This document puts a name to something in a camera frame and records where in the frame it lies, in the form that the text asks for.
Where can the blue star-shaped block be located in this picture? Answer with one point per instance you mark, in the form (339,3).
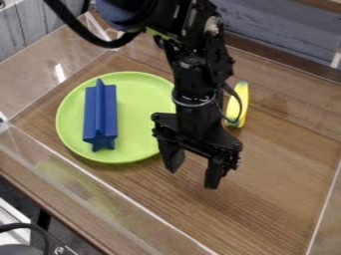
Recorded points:
(101,129)

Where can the clear acrylic tray wall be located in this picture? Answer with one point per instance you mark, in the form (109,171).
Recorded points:
(277,206)

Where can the clear acrylic corner bracket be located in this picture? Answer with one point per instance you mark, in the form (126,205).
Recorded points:
(99,27)

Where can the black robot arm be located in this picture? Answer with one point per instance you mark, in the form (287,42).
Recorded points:
(188,30)

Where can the yellow toy banana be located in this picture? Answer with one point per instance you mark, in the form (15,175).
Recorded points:
(237,106)

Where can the green plate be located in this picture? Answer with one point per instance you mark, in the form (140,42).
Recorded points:
(144,95)

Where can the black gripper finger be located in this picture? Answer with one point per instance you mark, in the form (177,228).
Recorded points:
(216,172)
(173,154)

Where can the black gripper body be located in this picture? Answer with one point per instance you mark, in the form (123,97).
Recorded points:
(216,142)

